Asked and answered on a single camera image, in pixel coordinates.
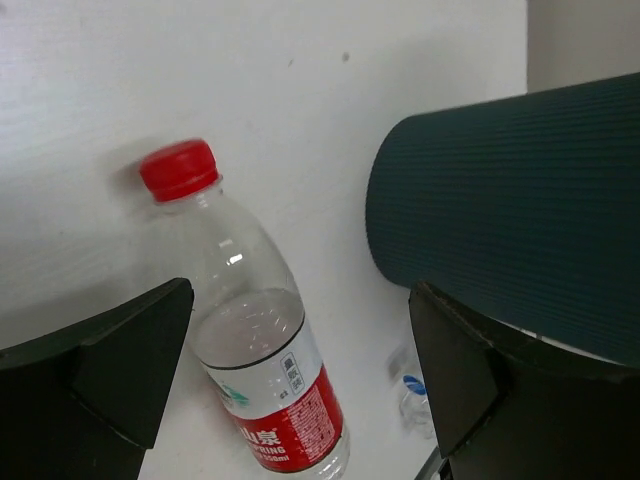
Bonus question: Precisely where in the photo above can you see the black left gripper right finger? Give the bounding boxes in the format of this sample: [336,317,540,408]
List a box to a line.
[409,283,639,479]

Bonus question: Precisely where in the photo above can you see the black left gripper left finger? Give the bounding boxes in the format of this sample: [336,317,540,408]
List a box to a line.
[1,278,194,479]

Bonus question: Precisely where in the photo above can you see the Aquafina bottle blue label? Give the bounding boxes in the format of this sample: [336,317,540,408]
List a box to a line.
[387,343,435,439]

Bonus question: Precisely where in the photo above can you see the red cap red label bottle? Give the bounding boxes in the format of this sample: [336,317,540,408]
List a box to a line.
[139,139,350,479]

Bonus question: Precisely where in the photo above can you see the dark teal ribbed bin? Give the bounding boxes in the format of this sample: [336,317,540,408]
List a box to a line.
[365,74,639,367]

